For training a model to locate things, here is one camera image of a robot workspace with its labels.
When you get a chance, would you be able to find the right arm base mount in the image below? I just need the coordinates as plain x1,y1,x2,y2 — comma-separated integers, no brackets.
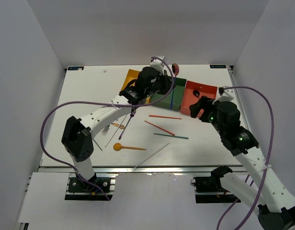
190,165,237,204

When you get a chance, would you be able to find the left blue table label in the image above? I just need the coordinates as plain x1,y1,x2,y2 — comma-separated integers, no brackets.
67,66,84,71

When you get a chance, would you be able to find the gold fork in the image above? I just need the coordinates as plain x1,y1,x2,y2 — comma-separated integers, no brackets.
111,123,125,129

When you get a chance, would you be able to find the white chopstick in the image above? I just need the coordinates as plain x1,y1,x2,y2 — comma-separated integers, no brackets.
132,142,170,170
105,115,127,148

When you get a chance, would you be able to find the iridescent pink spoon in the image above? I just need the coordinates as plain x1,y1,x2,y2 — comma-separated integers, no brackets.
170,63,180,110

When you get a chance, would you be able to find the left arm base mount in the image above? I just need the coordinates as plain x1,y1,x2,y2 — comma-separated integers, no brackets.
65,176,115,201

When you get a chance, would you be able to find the green paper box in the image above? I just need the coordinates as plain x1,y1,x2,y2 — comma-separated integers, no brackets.
153,78,187,111

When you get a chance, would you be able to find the red paper box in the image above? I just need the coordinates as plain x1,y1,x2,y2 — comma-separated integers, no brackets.
180,80,217,115

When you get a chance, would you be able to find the right blue table label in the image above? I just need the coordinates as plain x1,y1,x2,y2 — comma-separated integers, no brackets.
209,64,227,69

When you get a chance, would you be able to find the black iridescent spoon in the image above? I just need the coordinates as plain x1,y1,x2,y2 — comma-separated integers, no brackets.
193,90,200,98

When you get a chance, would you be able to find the orange chopstick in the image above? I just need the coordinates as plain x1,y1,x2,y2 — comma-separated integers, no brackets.
144,120,175,136
149,115,182,120

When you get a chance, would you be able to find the yellow paper box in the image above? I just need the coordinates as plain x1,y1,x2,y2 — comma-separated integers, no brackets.
118,69,149,105

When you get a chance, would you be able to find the teal chopstick right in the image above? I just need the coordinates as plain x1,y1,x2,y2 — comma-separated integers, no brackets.
154,133,189,139

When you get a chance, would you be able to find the orange chopstick lower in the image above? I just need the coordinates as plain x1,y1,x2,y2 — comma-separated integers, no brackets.
144,120,175,136

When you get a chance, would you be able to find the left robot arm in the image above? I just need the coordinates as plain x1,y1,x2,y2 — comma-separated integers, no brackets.
61,67,175,191

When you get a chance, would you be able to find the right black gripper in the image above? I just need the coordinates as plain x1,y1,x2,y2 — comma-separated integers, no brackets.
188,96,225,135

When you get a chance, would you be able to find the purple iridescent fork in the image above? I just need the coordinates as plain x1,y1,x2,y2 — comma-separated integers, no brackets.
118,110,136,140

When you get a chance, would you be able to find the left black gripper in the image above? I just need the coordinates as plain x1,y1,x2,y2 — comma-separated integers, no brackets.
145,70,175,98

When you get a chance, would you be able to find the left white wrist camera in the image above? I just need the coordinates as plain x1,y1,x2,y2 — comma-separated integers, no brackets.
149,57,165,75

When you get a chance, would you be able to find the orange chopstick upper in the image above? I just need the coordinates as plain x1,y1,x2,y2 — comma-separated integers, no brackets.
149,115,182,120

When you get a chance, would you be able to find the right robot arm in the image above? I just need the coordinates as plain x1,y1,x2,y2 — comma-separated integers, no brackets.
189,96,295,230

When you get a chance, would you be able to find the blue table label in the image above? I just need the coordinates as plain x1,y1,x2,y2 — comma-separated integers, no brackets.
67,66,84,71
209,64,227,69

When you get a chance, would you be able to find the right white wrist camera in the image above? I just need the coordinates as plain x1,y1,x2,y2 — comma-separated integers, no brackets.
212,87,235,104

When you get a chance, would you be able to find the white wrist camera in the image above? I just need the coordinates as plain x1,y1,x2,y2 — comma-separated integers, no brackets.
149,57,165,75
212,87,235,104

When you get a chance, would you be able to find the fork with green marbled handle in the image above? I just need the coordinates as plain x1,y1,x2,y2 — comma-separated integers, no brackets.
102,125,110,135

